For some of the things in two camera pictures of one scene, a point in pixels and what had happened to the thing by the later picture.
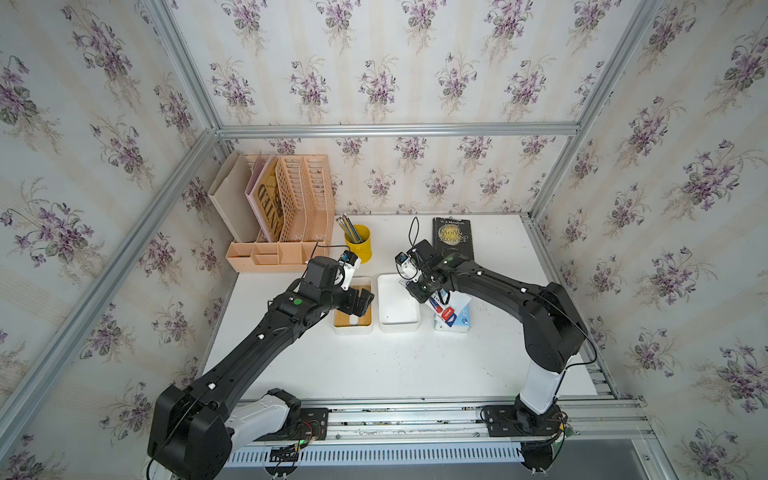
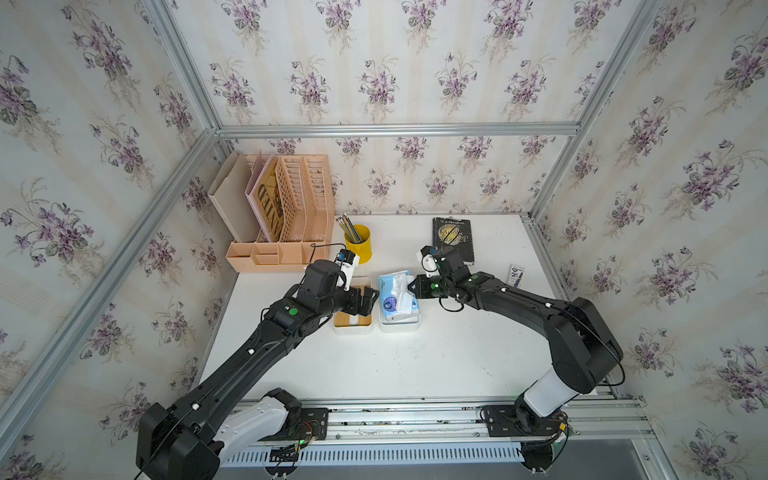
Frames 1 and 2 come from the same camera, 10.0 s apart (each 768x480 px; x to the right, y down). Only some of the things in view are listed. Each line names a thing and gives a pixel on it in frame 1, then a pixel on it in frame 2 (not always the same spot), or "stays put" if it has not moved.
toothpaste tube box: x=440 y=305 -> x=515 y=276
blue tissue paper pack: x=461 y=306 -> x=396 y=300
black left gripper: x=351 y=308 stays put
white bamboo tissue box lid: x=344 y=323 stays put
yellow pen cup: x=358 y=239 stays put
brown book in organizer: x=266 y=200 stays put
